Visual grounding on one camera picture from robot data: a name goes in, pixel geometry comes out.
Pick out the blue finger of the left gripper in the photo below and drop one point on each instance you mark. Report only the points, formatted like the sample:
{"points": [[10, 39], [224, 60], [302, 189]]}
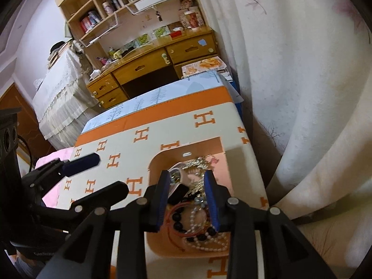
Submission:
{"points": [[80, 209], [63, 168]]}

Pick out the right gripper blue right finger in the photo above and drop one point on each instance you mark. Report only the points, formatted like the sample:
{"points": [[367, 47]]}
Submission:
{"points": [[263, 243]]}

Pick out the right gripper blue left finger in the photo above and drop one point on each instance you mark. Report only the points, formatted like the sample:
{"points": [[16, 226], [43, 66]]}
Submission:
{"points": [[87, 252]]}

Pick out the silver bangle watch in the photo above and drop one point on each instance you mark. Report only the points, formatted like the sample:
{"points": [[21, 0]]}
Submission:
{"points": [[178, 177]]}

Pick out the pink jewelry tray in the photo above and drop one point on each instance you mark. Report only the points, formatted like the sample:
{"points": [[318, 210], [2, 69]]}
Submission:
{"points": [[187, 230]]}

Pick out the pink bed sheet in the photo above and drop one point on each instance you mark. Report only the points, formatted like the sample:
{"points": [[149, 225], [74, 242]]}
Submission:
{"points": [[52, 183]]}

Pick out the brown wooden door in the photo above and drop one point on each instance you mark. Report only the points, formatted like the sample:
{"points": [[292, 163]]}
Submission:
{"points": [[27, 123]]}

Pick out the orange H pattern blanket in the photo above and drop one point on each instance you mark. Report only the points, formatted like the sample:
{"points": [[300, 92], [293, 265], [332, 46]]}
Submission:
{"points": [[137, 147]]}

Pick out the lace covered piano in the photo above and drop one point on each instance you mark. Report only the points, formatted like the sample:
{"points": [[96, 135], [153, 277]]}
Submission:
{"points": [[63, 104]]}

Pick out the white power adapter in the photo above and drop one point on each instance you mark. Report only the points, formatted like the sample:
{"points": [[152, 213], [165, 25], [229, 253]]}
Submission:
{"points": [[95, 74]]}

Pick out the wooden desk with drawers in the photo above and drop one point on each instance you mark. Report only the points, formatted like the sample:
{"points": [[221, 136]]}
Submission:
{"points": [[151, 66]]}

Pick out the light blue leaf sheet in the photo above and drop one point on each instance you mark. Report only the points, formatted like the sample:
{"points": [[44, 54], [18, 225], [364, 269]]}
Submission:
{"points": [[188, 85]]}

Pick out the wooden bookshelf hutch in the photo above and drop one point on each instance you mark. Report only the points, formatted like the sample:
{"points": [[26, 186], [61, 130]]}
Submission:
{"points": [[105, 27]]}

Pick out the food picture box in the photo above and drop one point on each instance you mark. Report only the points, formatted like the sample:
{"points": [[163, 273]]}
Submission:
{"points": [[210, 64]]}

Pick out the red tissue box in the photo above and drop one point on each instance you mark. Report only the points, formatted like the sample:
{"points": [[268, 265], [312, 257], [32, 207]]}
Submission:
{"points": [[175, 34]]}

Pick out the paper cup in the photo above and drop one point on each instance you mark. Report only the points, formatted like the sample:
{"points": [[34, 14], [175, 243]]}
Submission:
{"points": [[192, 19]]}

